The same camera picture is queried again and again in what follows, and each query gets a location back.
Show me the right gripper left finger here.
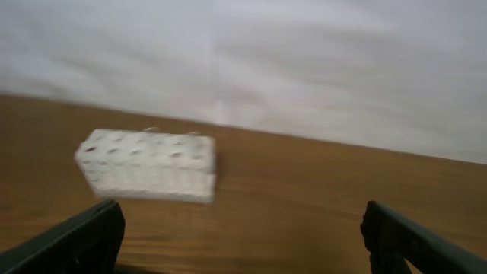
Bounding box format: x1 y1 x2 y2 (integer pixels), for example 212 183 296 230
0 198 126 274

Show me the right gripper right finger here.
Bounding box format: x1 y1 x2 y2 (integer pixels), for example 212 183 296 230
360 200 487 274

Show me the white test tube rack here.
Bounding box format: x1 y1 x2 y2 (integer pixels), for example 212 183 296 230
74 128 218 206

